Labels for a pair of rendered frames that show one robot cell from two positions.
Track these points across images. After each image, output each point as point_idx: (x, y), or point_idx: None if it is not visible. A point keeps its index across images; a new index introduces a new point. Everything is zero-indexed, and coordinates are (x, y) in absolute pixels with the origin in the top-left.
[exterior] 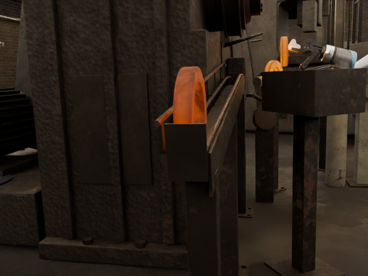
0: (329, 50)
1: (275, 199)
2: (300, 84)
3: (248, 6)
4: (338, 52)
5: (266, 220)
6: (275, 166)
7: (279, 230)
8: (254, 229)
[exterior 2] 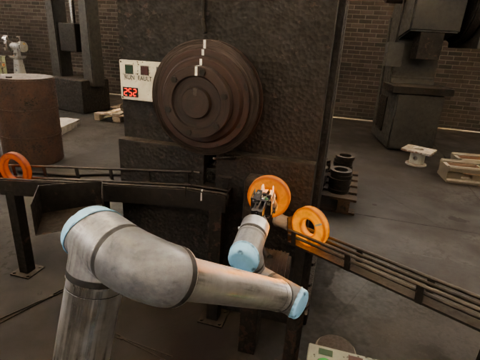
0: (241, 222)
1: (248, 355)
2: (54, 193)
3: (174, 127)
4: (237, 232)
5: (188, 331)
6: (286, 338)
7: (161, 333)
8: (170, 318)
